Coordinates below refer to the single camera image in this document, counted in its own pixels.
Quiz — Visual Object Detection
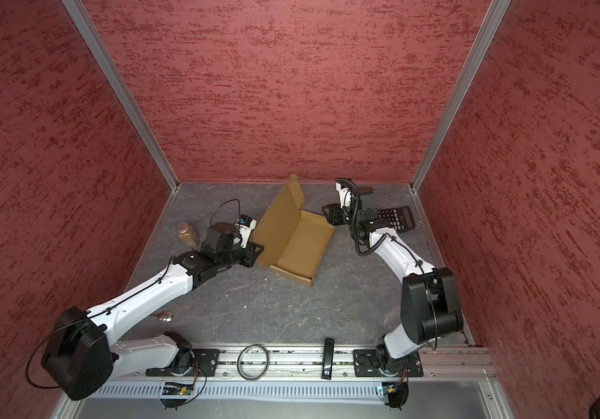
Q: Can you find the brown cardboard box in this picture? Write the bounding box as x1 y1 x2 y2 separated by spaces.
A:
254 175 335 287

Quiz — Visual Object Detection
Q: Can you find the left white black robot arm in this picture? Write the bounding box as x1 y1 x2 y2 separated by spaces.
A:
41 216 264 401

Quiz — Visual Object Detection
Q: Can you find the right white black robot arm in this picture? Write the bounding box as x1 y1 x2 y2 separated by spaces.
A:
322 204 464 376

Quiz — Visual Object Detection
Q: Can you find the spice jar pink lid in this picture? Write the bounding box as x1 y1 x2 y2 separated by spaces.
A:
177 223 200 249

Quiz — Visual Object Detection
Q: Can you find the black desk calculator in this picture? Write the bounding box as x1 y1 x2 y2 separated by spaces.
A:
378 206 416 233

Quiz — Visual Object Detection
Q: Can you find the small round metal knob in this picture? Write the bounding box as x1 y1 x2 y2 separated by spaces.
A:
156 311 173 322

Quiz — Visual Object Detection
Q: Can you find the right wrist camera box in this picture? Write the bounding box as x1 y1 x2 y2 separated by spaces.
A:
336 178 376 218

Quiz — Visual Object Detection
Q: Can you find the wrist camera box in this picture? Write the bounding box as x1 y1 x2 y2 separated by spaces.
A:
237 214 257 249
336 178 376 218

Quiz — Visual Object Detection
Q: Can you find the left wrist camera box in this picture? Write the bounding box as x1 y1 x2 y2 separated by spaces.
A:
237 214 257 249

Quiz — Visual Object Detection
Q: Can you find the black cable ring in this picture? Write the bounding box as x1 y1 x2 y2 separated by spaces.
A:
236 343 270 382

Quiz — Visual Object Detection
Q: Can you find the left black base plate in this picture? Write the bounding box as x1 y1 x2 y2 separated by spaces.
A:
146 348 221 379

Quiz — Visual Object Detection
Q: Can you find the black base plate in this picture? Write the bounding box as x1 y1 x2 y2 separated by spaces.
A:
146 348 221 379
353 348 424 379

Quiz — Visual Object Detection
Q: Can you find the black handle bar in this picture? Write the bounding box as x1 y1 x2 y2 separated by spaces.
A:
321 338 335 381

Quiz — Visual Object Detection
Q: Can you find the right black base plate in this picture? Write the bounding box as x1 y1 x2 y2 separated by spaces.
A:
353 348 424 379

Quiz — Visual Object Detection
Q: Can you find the left circuit board with wires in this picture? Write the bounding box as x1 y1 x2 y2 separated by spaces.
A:
160 382 196 410

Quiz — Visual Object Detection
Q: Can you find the circuit board with wires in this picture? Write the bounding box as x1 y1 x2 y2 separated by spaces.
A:
160 382 196 410
378 382 409 410

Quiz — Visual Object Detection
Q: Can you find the right circuit board with wires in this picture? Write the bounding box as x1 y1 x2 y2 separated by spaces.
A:
378 382 409 410

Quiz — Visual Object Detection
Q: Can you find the aluminium front rail frame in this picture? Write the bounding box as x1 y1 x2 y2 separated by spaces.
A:
52 344 514 418

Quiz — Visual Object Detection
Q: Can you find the right aluminium corner post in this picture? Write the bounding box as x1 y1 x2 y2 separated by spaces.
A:
411 0 511 194

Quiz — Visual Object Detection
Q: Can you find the aluminium corner post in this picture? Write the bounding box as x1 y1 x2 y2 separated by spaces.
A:
62 0 180 193
411 0 511 194

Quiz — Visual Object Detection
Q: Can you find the left aluminium corner post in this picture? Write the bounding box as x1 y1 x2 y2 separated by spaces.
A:
62 0 180 193

